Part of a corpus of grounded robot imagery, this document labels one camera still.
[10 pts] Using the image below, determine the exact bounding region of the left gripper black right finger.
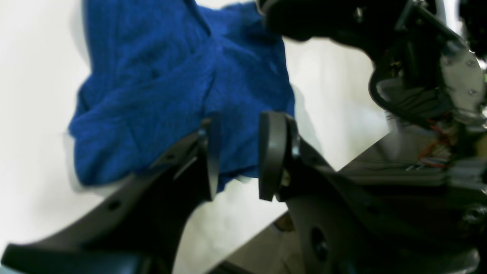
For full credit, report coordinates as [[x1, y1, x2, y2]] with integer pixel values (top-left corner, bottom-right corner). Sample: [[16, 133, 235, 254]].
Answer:
[[259, 112, 482, 274]]

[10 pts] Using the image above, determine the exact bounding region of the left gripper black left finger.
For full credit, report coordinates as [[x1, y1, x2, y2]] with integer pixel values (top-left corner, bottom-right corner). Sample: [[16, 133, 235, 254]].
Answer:
[[1, 117, 221, 274]]

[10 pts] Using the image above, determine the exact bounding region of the blue long-sleeve shirt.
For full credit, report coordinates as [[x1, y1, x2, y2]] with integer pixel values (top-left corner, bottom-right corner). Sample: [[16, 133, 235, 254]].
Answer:
[[68, 0, 294, 191]]

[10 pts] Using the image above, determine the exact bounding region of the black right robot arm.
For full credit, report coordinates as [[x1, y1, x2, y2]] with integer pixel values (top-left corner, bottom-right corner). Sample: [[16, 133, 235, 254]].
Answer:
[[257, 0, 486, 128]]

